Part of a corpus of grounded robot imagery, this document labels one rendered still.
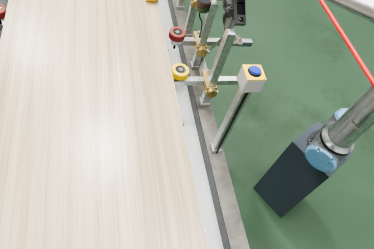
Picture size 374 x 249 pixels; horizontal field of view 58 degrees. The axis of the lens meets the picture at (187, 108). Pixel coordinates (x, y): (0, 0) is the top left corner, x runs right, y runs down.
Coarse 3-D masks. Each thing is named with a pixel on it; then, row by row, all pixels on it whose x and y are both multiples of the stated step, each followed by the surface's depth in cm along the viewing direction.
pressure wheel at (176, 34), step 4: (172, 28) 167; (176, 28) 168; (180, 28) 168; (172, 32) 166; (176, 32) 166; (180, 32) 167; (184, 32) 167; (172, 36) 165; (176, 36) 164; (180, 36) 165; (184, 36) 167; (172, 40) 167; (176, 40) 166; (180, 40) 167
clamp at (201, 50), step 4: (192, 36) 177; (196, 36) 173; (196, 40) 171; (196, 44) 170; (196, 48) 170; (200, 48) 168; (204, 48) 169; (196, 52) 170; (200, 52) 169; (204, 52) 170; (200, 56) 171
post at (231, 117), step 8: (240, 96) 122; (248, 96) 122; (232, 104) 129; (240, 104) 125; (232, 112) 129; (240, 112) 130; (224, 120) 138; (232, 120) 134; (224, 128) 138; (216, 136) 147; (224, 136) 142; (216, 144) 148; (216, 152) 152
